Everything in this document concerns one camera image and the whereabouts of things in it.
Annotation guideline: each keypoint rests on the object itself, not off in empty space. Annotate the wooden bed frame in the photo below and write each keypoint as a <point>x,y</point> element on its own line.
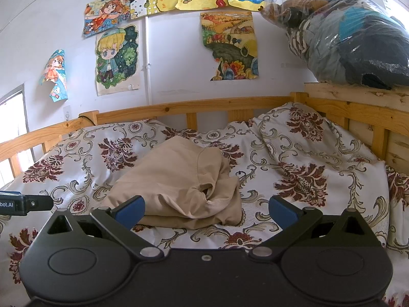
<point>204,105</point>

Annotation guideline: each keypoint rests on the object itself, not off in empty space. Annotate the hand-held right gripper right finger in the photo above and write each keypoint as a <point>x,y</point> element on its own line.
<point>282,212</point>

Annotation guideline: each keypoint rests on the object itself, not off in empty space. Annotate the white wall pipe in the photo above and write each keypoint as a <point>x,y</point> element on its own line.
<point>147,60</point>

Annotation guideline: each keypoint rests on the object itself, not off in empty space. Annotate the floral patterned bedspread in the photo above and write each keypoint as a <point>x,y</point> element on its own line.
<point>303,172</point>

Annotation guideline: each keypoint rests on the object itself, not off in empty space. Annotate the pale rough wooden plank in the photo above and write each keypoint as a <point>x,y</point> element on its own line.
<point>351,92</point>

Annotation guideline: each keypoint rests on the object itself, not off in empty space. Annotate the white wall outlet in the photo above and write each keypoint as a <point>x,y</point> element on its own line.
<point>66,112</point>

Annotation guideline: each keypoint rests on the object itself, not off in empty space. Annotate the curled anime girl poster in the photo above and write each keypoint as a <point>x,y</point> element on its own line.
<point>55,73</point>

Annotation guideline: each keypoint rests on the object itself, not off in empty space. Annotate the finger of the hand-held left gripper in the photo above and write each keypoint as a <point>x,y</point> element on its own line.
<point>40,204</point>

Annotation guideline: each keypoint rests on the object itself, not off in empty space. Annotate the window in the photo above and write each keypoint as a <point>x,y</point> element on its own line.
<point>14,124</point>

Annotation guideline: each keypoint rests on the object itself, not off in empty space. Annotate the clear plastic bag of clothes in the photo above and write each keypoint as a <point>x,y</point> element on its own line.
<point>345,38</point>

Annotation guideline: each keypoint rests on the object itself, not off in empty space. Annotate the autumn landscape poster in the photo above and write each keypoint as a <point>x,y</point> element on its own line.
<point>230,44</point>

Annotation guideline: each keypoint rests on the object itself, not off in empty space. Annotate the beige hooded zip jacket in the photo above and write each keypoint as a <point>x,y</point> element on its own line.
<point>172,182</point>

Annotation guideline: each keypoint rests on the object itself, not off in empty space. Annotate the orange-haired cartoon girl poster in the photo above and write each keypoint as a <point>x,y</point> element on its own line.
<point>105,16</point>

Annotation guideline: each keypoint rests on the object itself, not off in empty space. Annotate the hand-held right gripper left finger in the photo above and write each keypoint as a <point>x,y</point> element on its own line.
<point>129,212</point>

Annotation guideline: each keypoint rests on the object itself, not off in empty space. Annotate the blond cartoon child poster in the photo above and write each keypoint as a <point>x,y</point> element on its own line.
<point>116,59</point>

